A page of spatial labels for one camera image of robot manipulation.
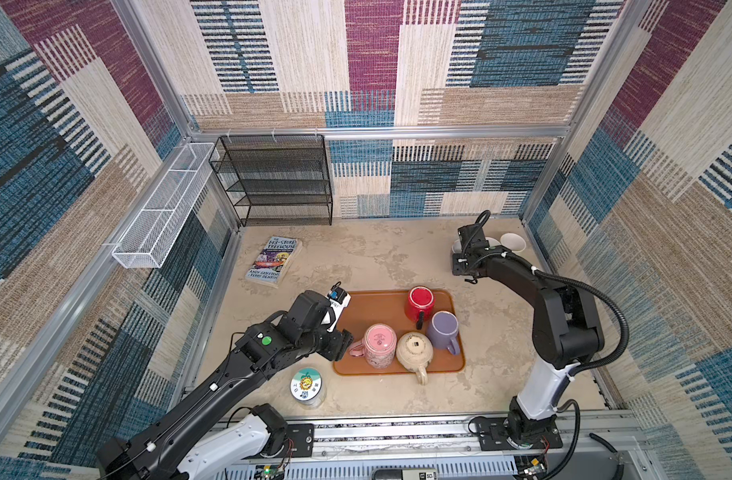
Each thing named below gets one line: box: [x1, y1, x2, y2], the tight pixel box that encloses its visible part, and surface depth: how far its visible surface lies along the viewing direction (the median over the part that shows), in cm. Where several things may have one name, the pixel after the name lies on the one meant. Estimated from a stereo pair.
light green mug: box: [500, 232, 527, 252], surface depth 104 cm
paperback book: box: [246, 236, 303, 288], surface depth 107 cm
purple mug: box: [427, 310, 460, 356], surface depth 85 cm
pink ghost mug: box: [348, 323, 398, 370], surface depth 80 cm
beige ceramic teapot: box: [396, 331, 433, 386], surface depth 81 cm
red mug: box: [408, 285, 435, 330], surface depth 91 cm
